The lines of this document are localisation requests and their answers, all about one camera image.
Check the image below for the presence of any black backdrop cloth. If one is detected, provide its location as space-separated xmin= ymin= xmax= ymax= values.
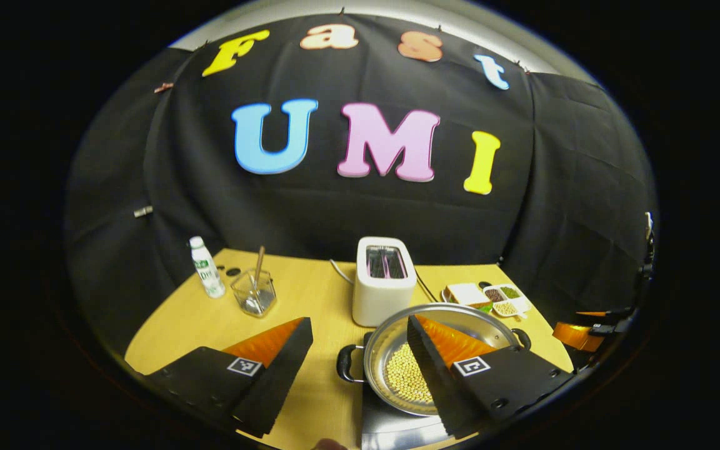
xmin=63 ymin=14 xmax=658 ymax=357

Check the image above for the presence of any white toaster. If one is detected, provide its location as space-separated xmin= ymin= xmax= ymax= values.
xmin=352 ymin=236 xmax=418 ymax=328

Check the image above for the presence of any black induction cooktop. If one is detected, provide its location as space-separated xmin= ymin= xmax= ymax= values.
xmin=354 ymin=374 xmax=470 ymax=450

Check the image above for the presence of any white divided snack dish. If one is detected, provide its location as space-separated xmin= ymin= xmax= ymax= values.
xmin=482 ymin=283 xmax=532 ymax=318

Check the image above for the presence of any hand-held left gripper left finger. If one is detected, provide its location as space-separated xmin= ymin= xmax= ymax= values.
xmin=144 ymin=317 xmax=314 ymax=438

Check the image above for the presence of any wire mesh utensil basket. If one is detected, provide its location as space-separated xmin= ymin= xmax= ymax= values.
xmin=230 ymin=267 xmax=278 ymax=318

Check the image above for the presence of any pile of yellow soybeans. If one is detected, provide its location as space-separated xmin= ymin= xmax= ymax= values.
xmin=385 ymin=342 xmax=434 ymax=404

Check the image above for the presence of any black power cable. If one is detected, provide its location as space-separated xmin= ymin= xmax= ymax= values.
xmin=415 ymin=269 xmax=441 ymax=303

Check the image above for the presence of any white power cable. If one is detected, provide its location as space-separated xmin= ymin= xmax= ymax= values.
xmin=330 ymin=259 xmax=356 ymax=286

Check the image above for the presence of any white drink bottle green label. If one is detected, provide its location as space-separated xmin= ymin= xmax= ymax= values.
xmin=189 ymin=236 xmax=226 ymax=299

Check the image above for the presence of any steel pot with black handles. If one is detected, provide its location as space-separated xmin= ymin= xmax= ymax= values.
xmin=336 ymin=303 xmax=532 ymax=418

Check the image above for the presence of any wooden-handled spoon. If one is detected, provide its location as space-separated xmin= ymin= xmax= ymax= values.
xmin=249 ymin=246 xmax=267 ymax=310

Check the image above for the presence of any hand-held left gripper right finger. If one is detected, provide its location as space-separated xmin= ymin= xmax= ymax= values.
xmin=406 ymin=314 xmax=574 ymax=440

